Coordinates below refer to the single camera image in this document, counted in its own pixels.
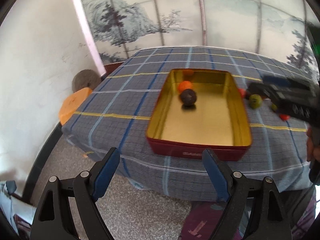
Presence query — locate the orange tangerine in tin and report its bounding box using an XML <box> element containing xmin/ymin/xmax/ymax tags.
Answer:
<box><xmin>178</xmin><ymin>80</ymin><xmax>193</xmax><ymax>94</ymax></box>

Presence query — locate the person right hand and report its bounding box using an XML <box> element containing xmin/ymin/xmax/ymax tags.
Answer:
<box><xmin>306</xmin><ymin>127</ymin><xmax>320</xmax><ymax>162</ymax></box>

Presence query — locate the red gold toffee tin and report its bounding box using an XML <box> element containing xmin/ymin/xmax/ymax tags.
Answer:
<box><xmin>146</xmin><ymin>69</ymin><xmax>253</xmax><ymax>161</ymax></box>

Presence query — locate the dark brown passion fruit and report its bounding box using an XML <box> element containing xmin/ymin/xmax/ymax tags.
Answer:
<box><xmin>180</xmin><ymin>89</ymin><xmax>197</xmax><ymax>106</ymax></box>

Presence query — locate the red tomato fruit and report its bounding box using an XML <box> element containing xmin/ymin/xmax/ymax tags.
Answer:
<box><xmin>279</xmin><ymin>114</ymin><xmax>290</xmax><ymax>121</ymax></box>
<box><xmin>238</xmin><ymin>88</ymin><xmax>247</xmax><ymax>99</ymax></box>

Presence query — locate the clutter pile on floor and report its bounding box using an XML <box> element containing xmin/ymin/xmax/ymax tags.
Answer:
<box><xmin>1</xmin><ymin>180</ymin><xmax>36</xmax><ymax>239</ymax></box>

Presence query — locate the green persimmon fruit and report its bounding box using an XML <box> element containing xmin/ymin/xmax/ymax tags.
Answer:
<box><xmin>249</xmin><ymin>94</ymin><xmax>263</xmax><ymax>109</ymax></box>
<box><xmin>270</xmin><ymin>104</ymin><xmax>278</xmax><ymax>112</ymax></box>

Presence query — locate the round grey stone disc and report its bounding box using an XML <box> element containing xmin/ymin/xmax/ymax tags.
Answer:
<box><xmin>72</xmin><ymin>69</ymin><xmax>101</xmax><ymax>93</ymax></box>

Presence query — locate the landscape painted folding screen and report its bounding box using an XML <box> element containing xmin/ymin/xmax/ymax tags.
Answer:
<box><xmin>74</xmin><ymin>0</ymin><xmax>319</xmax><ymax>79</ymax></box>

